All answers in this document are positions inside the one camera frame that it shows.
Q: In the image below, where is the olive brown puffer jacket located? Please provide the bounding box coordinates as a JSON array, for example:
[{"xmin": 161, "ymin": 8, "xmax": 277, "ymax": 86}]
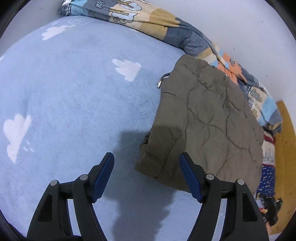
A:
[{"xmin": 134, "ymin": 55, "xmax": 264, "ymax": 193}]

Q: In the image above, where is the light blue cloud bedsheet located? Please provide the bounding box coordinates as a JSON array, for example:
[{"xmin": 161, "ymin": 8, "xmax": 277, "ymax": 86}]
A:
[{"xmin": 1, "ymin": 16, "xmax": 201, "ymax": 240}]

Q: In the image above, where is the yellow orange floral cloth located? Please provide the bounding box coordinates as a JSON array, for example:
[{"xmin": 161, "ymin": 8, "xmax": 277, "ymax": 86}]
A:
[{"xmin": 259, "ymin": 195, "xmax": 282, "ymax": 226}]

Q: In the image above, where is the colourful patchwork quilt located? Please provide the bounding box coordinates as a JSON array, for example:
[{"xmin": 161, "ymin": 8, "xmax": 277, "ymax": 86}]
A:
[{"xmin": 58, "ymin": 0, "xmax": 282, "ymax": 133}]

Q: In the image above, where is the wooden headboard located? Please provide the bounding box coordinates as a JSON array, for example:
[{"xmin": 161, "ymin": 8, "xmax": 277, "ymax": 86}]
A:
[{"xmin": 270, "ymin": 101, "xmax": 296, "ymax": 235}]

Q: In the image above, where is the navy star patterned pillow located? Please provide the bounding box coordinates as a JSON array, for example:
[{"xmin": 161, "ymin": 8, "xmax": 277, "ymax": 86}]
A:
[{"xmin": 255, "ymin": 131, "xmax": 275, "ymax": 199}]

